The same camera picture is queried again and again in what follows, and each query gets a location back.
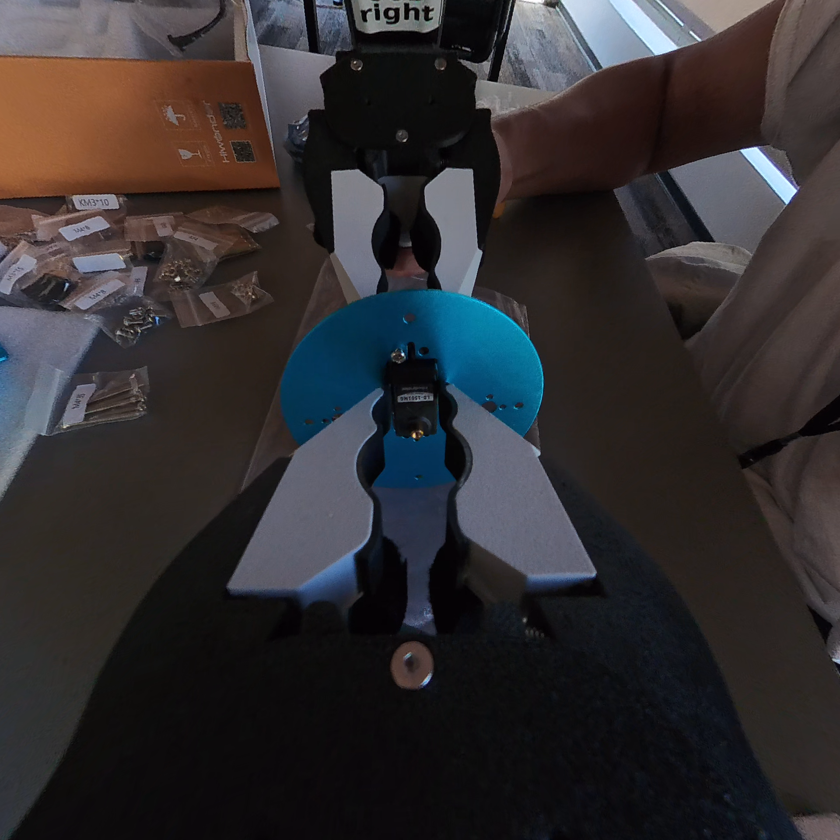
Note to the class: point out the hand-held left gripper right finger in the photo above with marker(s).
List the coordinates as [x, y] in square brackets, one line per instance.
[525, 525]

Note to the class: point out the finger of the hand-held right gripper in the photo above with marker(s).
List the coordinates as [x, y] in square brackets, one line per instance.
[459, 229]
[351, 229]

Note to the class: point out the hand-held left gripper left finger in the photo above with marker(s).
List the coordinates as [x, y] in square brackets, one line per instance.
[308, 525]

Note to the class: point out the blue round metal plate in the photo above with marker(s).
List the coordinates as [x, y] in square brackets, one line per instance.
[341, 354]

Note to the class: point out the black servo motor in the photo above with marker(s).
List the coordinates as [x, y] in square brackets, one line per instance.
[410, 400]

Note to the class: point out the dark grey desk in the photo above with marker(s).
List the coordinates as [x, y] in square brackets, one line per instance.
[623, 394]

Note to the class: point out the person's right hand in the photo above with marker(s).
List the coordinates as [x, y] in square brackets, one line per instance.
[410, 262]

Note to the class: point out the clear plastic bag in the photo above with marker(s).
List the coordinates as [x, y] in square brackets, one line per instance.
[410, 518]

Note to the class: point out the dark blue plastic bundle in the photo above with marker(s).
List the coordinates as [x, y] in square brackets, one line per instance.
[298, 138]

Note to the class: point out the pile of clear hardware bags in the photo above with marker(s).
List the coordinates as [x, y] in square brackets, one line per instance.
[131, 275]

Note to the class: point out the orange cardboard box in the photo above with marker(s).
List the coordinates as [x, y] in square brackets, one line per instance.
[98, 124]

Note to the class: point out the white foam sheet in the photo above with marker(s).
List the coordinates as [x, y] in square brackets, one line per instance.
[39, 394]

